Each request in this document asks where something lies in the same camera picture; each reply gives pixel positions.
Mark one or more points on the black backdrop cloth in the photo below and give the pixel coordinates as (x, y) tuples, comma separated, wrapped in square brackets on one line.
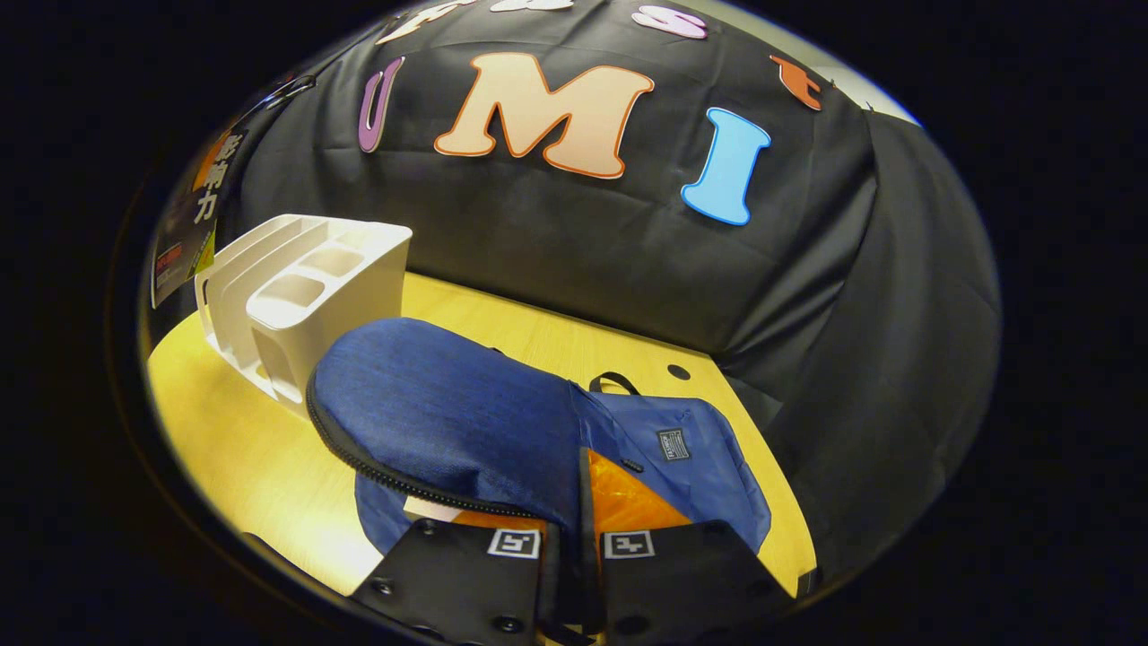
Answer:
[(538, 233)]

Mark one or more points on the blue schoolbag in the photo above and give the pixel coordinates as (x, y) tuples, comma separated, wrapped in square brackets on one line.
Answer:
[(448, 404)]

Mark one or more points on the black binder clip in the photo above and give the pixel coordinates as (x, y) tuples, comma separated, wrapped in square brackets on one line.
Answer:
[(291, 90)]

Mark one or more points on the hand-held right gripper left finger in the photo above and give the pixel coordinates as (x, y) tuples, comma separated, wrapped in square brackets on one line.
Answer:
[(457, 583)]

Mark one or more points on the white plastic bookshelf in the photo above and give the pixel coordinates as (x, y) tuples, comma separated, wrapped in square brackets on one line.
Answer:
[(296, 305)]

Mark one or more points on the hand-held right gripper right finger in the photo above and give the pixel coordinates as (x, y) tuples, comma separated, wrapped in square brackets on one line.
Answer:
[(587, 538)]

